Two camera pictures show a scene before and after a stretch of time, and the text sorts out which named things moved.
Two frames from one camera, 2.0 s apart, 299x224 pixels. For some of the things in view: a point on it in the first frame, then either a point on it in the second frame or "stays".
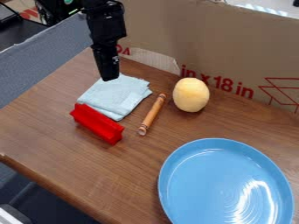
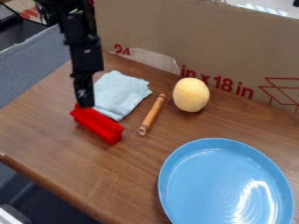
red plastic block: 100,125 stays
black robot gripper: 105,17 → 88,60
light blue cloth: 116,96 stays
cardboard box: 240,49 stays
